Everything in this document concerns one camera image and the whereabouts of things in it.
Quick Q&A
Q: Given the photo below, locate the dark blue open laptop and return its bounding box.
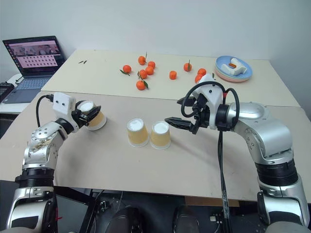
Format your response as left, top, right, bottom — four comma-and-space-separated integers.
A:
2, 35, 67, 105

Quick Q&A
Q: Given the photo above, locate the black device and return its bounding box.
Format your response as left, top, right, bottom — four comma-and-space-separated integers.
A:
0, 82, 15, 104

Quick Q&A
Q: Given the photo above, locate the pink plate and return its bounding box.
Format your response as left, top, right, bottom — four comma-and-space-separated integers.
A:
214, 67, 253, 83

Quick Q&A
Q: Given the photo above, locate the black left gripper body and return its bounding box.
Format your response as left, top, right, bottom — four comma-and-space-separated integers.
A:
71, 108, 89, 128

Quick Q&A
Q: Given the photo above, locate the yellow paper cup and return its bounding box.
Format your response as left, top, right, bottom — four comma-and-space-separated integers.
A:
126, 118, 149, 148
149, 120, 172, 150
80, 100, 108, 132

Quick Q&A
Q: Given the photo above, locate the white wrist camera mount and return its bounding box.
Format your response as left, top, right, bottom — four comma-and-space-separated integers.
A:
194, 74, 224, 131
52, 92, 80, 133

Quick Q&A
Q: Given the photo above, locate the white holder with orange piece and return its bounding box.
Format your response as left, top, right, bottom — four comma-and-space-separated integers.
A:
223, 57, 248, 76

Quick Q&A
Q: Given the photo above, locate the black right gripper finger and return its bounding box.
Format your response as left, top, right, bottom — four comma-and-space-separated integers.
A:
176, 96, 197, 106
164, 116, 196, 134

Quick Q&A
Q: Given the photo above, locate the dark rounded shape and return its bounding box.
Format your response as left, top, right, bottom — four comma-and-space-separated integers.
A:
103, 205, 143, 233
172, 205, 201, 233

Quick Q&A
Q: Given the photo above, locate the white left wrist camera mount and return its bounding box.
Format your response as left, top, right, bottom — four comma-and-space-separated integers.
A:
52, 92, 80, 133

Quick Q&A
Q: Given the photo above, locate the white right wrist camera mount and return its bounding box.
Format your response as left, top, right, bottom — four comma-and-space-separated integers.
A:
194, 74, 224, 131

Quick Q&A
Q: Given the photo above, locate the light blue plate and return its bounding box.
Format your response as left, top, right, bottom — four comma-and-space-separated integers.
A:
215, 55, 254, 80

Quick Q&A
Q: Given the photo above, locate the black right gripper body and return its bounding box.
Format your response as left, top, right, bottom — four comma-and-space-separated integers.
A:
190, 93, 212, 135

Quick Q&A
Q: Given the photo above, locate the black hanging right arm cable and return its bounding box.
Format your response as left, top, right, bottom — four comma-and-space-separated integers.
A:
217, 130, 233, 233

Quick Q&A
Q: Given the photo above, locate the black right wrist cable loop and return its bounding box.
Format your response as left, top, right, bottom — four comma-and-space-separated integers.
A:
181, 81, 241, 122

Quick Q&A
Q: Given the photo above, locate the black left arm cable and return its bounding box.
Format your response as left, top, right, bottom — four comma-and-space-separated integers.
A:
35, 94, 54, 128

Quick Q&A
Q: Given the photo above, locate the white side table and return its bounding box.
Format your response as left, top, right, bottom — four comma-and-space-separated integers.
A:
0, 72, 32, 115

